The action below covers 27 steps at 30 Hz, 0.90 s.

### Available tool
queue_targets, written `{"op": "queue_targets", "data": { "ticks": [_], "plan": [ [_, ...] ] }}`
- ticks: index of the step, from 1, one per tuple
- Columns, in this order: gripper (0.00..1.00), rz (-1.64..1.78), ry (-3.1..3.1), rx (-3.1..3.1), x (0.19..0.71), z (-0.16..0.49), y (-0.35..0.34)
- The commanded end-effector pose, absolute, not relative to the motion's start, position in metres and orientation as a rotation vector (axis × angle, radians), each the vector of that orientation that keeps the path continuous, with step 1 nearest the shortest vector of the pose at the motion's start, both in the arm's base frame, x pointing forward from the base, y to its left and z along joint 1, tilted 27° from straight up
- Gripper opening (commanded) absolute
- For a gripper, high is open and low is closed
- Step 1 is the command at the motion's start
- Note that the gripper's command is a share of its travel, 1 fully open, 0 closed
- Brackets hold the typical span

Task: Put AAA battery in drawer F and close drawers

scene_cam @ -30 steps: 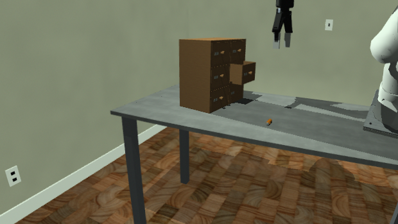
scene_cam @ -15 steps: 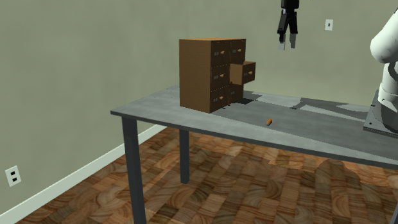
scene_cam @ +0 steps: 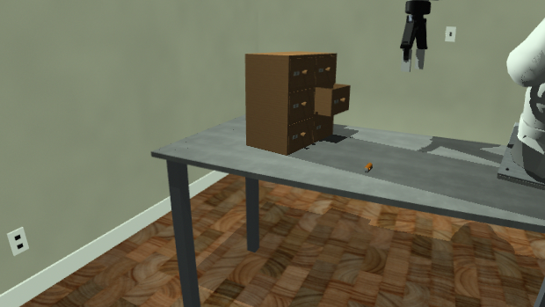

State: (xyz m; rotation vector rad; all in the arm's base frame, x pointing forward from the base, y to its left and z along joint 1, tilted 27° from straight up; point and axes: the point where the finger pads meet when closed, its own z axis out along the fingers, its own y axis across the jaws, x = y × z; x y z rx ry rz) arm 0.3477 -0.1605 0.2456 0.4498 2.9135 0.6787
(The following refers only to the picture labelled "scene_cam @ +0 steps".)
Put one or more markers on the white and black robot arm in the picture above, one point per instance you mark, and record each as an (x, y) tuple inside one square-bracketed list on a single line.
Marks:
[(526, 66)]

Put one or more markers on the brown wooden drawer front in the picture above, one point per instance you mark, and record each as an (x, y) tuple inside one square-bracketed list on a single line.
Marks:
[(299, 134), (321, 128), (331, 101), (325, 69), (300, 103), (300, 67)]

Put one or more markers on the brown chest of drawers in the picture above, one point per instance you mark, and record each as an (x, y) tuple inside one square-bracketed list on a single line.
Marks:
[(267, 100)]

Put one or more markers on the orange battery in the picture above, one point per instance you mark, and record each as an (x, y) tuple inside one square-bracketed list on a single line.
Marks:
[(366, 169)]

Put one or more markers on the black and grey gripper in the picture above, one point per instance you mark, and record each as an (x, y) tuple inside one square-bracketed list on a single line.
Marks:
[(416, 9)]

